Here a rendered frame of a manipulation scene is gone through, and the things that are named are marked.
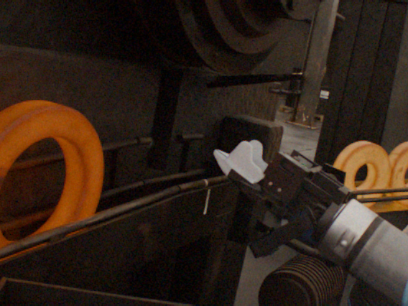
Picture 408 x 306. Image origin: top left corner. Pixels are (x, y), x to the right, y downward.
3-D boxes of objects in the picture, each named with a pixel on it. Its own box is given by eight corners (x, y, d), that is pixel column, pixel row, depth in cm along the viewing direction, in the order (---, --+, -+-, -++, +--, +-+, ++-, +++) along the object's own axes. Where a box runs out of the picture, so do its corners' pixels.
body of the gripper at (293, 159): (291, 146, 82) (357, 189, 77) (264, 192, 85) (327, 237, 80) (272, 149, 75) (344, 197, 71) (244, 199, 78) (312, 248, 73)
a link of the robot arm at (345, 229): (350, 258, 79) (332, 276, 71) (324, 240, 81) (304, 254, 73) (383, 210, 76) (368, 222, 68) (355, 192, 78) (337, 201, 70)
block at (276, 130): (197, 230, 107) (220, 113, 103) (216, 223, 114) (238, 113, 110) (245, 248, 102) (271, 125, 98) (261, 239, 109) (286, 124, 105)
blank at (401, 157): (386, 141, 124) (396, 144, 121) (432, 140, 131) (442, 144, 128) (376, 203, 128) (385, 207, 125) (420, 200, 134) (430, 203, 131)
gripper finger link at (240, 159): (228, 125, 83) (276, 157, 79) (211, 157, 84) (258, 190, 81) (219, 126, 80) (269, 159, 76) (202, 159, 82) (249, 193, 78)
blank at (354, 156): (335, 140, 117) (344, 144, 114) (386, 141, 124) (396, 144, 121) (325, 207, 121) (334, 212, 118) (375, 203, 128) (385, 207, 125)
